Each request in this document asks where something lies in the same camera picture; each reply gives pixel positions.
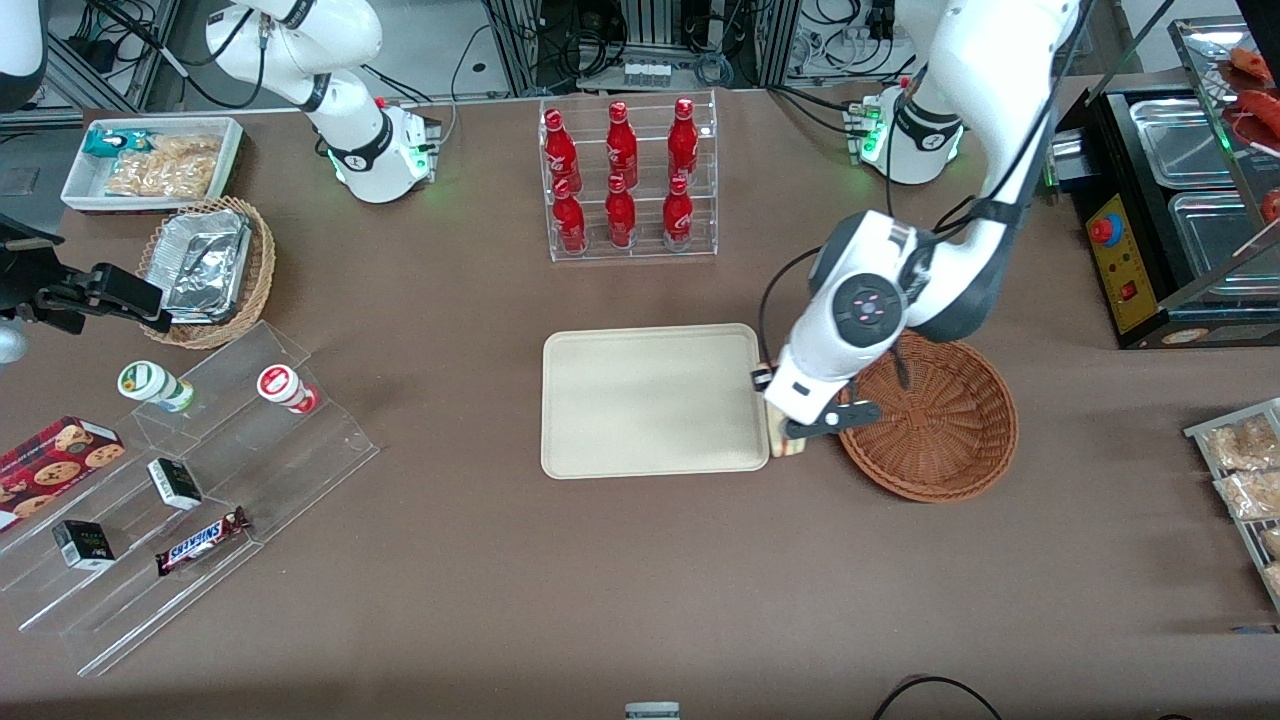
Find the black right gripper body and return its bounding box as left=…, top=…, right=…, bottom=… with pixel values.
left=0, top=215, right=63, bottom=313

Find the triangular sandwich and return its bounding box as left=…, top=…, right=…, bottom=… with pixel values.
left=766, top=398, right=807, bottom=459

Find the beige plastic tray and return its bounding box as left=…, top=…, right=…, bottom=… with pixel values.
left=541, top=323, right=771, bottom=480

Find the light wicker basket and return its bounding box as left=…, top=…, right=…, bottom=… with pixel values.
left=137, top=196, right=277, bottom=350

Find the brown wicker basket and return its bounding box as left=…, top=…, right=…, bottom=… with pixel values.
left=832, top=329, right=1019, bottom=503

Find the aluminium foil container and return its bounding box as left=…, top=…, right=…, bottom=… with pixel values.
left=160, top=208, right=253, bottom=323

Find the green lid drink cup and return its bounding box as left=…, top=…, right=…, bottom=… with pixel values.
left=117, top=360, right=196, bottom=414

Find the white rectangular bin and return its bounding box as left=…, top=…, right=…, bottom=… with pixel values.
left=60, top=116, right=245, bottom=216

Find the clear bag of crackers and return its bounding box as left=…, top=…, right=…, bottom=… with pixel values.
left=105, top=135, right=223, bottom=199

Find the teal snack packet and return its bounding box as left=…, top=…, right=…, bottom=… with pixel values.
left=83, top=128, right=151, bottom=159

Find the red cookie box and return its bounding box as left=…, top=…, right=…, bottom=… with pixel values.
left=0, top=416, right=127, bottom=533

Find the clear acrylic bottle rack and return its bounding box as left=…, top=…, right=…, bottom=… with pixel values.
left=538, top=90, right=719, bottom=263

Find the red lid drink cup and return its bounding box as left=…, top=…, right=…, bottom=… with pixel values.
left=256, top=364, right=321, bottom=416

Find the red soda bottle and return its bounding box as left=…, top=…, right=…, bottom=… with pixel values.
left=668, top=97, right=700, bottom=186
left=662, top=176, right=695, bottom=253
left=606, top=101, right=639, bottom=189
left=552, top=178, right=588, bottom=255
left=605, top=173, right=638, bottom=249
left=543, top=108, right=583, bottom=193

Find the small black box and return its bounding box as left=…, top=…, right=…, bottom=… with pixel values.
left=146, top=457, right=204, bottom=512
left=52, top=519, right=117, bottom=572

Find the clear acrylic stepped display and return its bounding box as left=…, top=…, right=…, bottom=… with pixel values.
left=0, top=320, right=381, bottom=679

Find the Snickers chocolate bar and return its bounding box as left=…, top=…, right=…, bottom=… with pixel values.
left=155, top=506, right=251, bottom=577

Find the black food warmer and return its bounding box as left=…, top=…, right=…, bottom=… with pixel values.
left=1050, top=15, right=1280, bottom=351

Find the grey snack rack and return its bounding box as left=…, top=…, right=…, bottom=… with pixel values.
left=1183, top=398, right=1280, bottom=611

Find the steel warmer pan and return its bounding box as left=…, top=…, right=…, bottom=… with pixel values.
left=1130, top=97, right=1238, bottom=189
left=1168, top=190, right=1280, bottom=301

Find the clear bag of snacks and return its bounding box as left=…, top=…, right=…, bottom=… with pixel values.
left=1203, top=415, right=1280, bottom=473
left=1213, top=470, right=1280, bottom=523

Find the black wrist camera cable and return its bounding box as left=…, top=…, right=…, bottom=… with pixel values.
left=757, top=248, right=826, bottom=371

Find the black floor cable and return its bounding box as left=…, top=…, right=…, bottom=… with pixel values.
left=872, top=677, right=1004, bottom=720

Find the aluminium frame rack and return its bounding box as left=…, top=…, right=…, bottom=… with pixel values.
left=480, top=0, right=801, bottom=96

